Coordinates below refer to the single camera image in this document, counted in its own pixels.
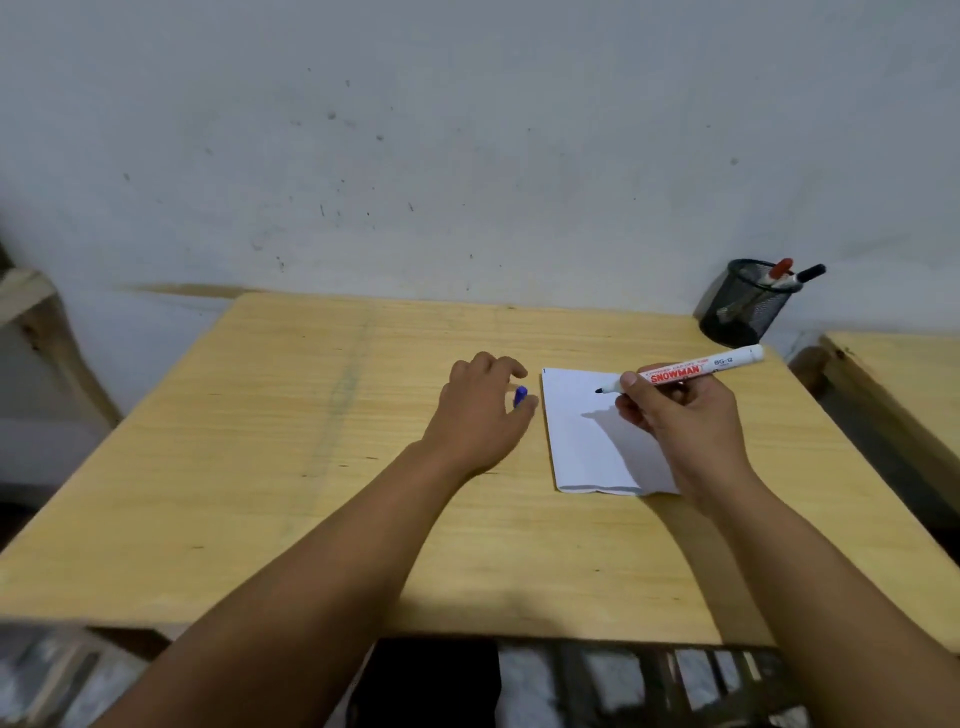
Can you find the person's right hand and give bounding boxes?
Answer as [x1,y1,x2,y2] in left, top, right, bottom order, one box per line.
[614,371,757,517]

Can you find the person's left hand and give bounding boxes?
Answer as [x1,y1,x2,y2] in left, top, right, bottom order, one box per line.
[419,351,540,482]

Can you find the white marker pen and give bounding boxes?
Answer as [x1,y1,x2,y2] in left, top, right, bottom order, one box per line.
[594,344,765,396]

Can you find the person's right forearm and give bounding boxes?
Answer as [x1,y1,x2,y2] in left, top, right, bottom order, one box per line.
[686,472,960,728]

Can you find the person's left forearm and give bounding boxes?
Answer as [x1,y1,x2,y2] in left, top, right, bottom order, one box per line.
[91,441,470,728]

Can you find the white folded paper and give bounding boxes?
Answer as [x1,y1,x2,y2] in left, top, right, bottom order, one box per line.
[541,367,681,497]

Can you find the black mesh pen holder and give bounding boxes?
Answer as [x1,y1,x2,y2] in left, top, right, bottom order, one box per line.
[698,258,804,348]

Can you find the black capped marker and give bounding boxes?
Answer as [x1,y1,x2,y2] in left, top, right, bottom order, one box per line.
[772,264,827,292]

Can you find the wooden side table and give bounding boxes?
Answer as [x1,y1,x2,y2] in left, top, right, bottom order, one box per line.
[789,330,960,519]

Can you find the wooden frame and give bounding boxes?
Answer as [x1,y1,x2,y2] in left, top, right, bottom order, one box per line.
[0,247,125,432]

